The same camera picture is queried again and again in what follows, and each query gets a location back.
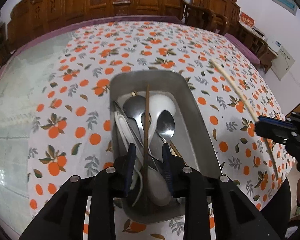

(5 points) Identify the rectangular metal tray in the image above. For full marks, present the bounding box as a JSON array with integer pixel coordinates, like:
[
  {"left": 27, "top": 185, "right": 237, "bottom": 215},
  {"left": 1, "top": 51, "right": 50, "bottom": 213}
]
[{"left": 109, "top": 70, "right": 222, "bottom": 224}]

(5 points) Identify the dark brown wooden chopstick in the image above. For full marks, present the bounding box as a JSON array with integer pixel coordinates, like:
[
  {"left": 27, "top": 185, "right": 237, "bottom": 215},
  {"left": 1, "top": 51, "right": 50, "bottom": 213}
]
[{"left": 143, "top": 85, "right": 150, "bottom": 216}]

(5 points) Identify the orange print tablecloth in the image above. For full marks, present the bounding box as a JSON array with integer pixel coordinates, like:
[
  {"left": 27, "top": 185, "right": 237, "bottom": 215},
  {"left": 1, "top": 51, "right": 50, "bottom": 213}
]
[{"left": 21, "top": 21, "right": 295, "bottom": 239}]

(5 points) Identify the carved wooden armchair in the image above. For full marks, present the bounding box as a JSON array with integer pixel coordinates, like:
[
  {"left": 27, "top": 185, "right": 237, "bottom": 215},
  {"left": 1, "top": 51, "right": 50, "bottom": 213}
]
[{"left": 183, "top": 0, "right": 240, "bottom": 35}]

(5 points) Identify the wooden side table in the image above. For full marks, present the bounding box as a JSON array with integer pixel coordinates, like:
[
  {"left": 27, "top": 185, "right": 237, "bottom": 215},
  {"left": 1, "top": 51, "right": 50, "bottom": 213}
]
[{"left": 236, "top": 23, "right": 277, "bottom": 73}]

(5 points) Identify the carved wooden sofa bench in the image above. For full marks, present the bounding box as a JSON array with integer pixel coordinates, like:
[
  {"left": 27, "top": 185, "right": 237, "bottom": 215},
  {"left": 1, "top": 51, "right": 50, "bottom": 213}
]
[{"left": 7, "top": 0, "right": 183, "bottom": 50}]

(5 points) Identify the grey wall electrical box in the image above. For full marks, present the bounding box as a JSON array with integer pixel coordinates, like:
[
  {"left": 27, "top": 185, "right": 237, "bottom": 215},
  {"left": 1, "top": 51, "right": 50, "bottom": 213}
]
[{"left": 272, "top": 0, "right": 298, "bottom": 16}]

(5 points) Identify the pale bamboo chopstick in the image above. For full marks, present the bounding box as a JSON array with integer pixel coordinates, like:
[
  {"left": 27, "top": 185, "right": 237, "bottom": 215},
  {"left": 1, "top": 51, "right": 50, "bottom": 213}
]
[
  {"left": 263, "top": 138, "right": 279, "bottom": 180},
  {"left": 209, "top": 59, "right": 259, "bottom": 122}
]

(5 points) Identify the stainless steel spoon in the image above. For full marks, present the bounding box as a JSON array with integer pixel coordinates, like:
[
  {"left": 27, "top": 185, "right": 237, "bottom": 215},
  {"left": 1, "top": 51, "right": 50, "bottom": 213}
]
[
  {"left": 122, "top": 95, "right": 161, "bottom": 170},
  {"left": 156, "top": 110, "right": 175, "bottom": 143}
]

